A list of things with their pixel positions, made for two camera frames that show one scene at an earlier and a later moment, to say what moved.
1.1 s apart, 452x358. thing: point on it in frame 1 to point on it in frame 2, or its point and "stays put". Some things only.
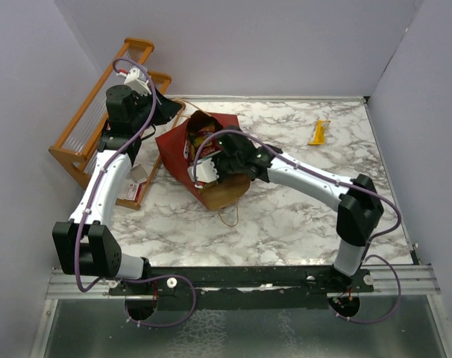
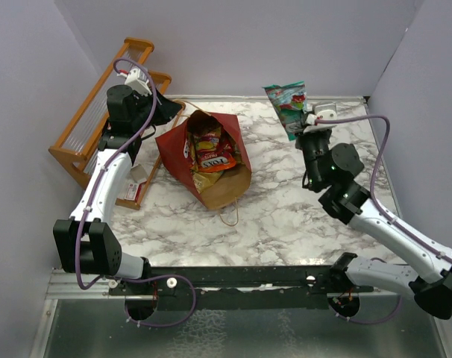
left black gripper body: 144,107 stays put
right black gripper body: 225,165 to 315,145
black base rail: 244,288 stays put
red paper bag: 218,195 stays put
